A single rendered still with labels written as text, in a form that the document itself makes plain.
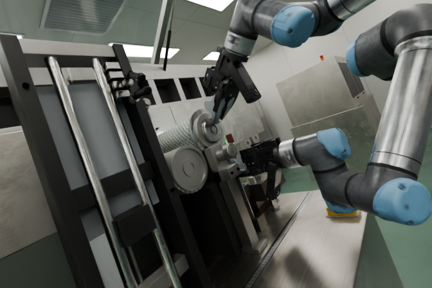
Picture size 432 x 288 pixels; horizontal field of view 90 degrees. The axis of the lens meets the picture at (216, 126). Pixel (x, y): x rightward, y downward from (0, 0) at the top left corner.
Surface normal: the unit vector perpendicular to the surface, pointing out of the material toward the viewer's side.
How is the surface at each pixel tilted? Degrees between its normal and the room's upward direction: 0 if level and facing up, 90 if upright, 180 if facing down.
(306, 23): 139
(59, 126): 90
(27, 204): 90
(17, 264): 90
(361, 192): 60
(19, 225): 90
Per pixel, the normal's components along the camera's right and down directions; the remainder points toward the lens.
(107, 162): 0.69, -0.30
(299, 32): 0.55, 0.56
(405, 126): -0.54, -0.36
